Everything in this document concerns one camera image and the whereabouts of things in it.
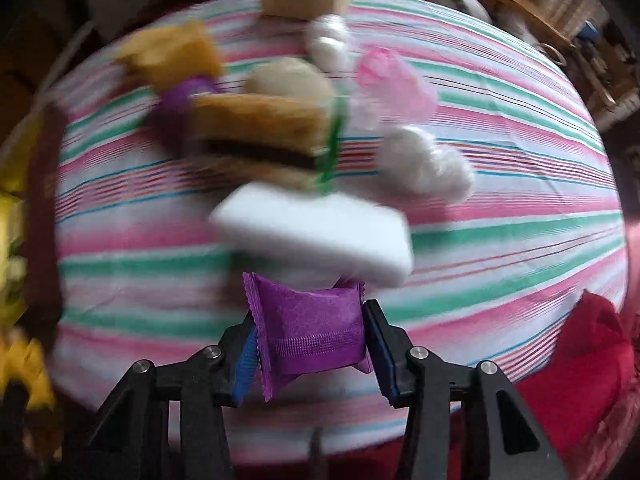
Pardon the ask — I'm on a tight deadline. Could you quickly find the pink mesh pouch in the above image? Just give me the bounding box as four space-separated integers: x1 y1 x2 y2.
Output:
356 47 438 123

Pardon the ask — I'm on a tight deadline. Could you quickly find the purple sachet packet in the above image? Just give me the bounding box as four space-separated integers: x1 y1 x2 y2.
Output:
242 271 375 402

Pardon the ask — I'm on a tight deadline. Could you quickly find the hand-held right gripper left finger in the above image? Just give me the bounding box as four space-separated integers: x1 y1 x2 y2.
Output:
65 312 261 480

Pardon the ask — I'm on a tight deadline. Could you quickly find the green plastic strip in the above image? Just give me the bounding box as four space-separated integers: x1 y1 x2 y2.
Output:
310 97 348 193

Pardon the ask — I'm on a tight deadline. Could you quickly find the white rectangular foam block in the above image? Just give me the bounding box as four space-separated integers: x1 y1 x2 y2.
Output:
209 182 413 288

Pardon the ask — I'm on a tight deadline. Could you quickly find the small yellow sponge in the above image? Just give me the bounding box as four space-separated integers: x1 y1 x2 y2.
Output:
115 22 223 93

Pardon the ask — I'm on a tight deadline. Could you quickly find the red cloth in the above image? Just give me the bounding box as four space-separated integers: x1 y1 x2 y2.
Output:
515 290 636 461

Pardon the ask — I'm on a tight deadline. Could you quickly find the wooden side shelf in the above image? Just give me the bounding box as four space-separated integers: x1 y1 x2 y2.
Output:
445 0 576 46

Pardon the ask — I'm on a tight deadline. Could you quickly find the yellow cloth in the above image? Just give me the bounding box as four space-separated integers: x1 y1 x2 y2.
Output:
0 190 56 411

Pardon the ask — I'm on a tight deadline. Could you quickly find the striped bed sheet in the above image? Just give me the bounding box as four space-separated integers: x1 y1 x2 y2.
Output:
52 0 628 461

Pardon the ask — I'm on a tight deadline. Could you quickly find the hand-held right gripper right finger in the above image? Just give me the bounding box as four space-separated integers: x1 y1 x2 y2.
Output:
361 299 571 480

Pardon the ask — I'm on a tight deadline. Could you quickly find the purple mesh pouch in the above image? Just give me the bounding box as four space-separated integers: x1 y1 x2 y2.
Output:
152 76 221 153

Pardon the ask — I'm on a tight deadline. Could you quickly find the large yellow sponge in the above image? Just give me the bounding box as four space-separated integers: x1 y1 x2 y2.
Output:
187 92 331 193

